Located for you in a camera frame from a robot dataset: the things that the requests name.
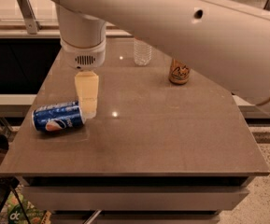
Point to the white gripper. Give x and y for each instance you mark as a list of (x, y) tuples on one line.
[(84, 57)]

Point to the blue pepsi can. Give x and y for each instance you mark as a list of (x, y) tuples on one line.
[(53, 118)]

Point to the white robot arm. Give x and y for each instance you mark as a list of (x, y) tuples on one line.
[(223, 40)]

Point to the orange lacroix can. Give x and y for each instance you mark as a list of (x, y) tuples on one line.
[(179, 73)]

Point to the clear plastic water bottle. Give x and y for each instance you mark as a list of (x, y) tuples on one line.
[(142, 52)]

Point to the grey table drawer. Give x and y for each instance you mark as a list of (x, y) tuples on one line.
[(201, 198)]

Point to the green snack bag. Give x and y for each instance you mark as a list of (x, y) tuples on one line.
[(21, 211)]

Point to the left metal railing bracket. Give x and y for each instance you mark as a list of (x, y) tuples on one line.
[(31, 24)]

